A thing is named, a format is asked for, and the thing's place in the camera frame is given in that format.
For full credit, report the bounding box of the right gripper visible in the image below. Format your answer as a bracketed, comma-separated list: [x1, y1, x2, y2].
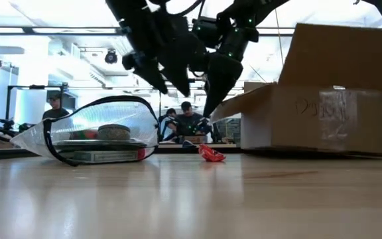
[204, 26, 260, 118]

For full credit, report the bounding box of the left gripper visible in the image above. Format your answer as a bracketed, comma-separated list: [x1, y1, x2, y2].
[121, 16, 208, 98]

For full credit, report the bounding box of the red snack packet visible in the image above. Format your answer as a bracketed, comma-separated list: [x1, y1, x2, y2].
[198, 143, 227, 163]

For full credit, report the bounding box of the brown cardboard shipping box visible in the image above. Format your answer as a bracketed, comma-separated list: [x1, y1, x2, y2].
[210, 23, 382, 157]

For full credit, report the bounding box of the black item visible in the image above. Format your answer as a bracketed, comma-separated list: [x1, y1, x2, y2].
[53, 139, 149, 151]

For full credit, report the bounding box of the clear zip pouch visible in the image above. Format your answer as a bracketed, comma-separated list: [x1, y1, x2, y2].
[10, 95, 160, 167]

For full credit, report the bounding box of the person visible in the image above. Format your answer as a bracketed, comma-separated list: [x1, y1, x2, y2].
[41, 94, 71, 121]
[160, 108, 178, 142]
[174, 101, 212, 137]

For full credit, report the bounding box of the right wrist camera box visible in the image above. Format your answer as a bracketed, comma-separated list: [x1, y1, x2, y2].
[192, 16, 224, 49]

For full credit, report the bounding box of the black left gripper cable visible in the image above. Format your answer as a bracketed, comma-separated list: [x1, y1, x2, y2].
[159, 0, 206, 18]

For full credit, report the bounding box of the thin hanging cable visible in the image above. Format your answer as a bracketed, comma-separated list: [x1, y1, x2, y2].
[275, 9, 285, 67]

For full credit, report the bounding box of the black background frame stand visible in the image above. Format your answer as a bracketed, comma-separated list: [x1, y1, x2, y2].
[4, 85, 68, 149]

